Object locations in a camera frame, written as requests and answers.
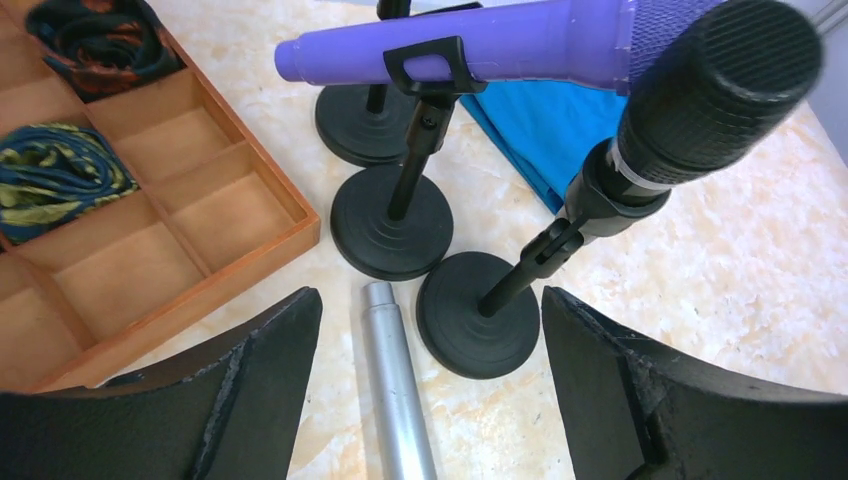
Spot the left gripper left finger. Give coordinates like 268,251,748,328
1,287,323,479

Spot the black item in tray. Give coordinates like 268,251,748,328
24,0,185,103

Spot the silver microphone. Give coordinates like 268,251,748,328
361,281,437,479

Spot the purple microphone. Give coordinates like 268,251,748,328
274,1,717,96

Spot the blue folded cloth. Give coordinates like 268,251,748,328
460,81,627,213

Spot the black mic stand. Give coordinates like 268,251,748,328
415,198,674,382
314,35,485,169
330,35,487,281

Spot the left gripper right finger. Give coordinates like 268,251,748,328
542,287,847,479

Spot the orange compartment tray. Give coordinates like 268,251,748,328
1,1,321,394

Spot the yellow-green bundle in tray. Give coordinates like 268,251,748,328
1,122,139,245

